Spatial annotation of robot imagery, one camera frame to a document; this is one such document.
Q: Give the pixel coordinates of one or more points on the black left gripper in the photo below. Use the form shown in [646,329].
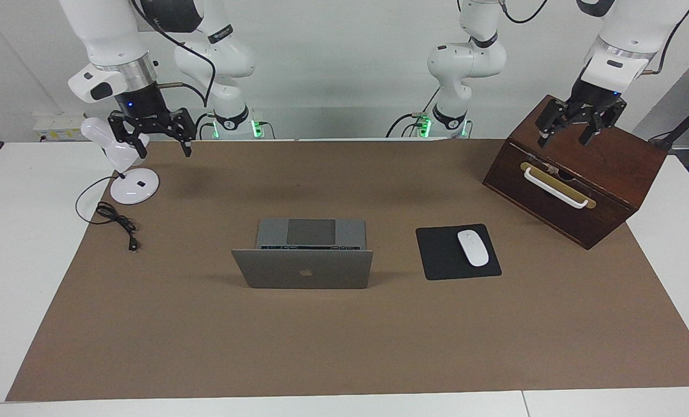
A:
[593,95]

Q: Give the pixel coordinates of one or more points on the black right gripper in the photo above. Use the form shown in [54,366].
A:
[141,104]

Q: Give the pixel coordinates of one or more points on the silver Apple laptop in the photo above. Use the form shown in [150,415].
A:
[274,272]

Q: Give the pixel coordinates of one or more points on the dark brown wooden box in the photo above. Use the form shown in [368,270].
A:
[605,168]

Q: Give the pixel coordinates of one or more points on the white desk lamp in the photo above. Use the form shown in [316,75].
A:
[127,194]

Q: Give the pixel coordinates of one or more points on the white power strip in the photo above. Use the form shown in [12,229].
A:
[60,124]

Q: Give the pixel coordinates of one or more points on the black tripod leg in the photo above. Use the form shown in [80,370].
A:
[686,125]

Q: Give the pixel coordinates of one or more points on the white computer mouse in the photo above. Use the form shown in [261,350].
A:
[473,248]

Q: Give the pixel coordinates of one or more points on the black mouse pad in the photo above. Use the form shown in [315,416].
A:
[437,255]

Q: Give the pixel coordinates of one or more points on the brown table mat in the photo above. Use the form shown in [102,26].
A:
[344,336]

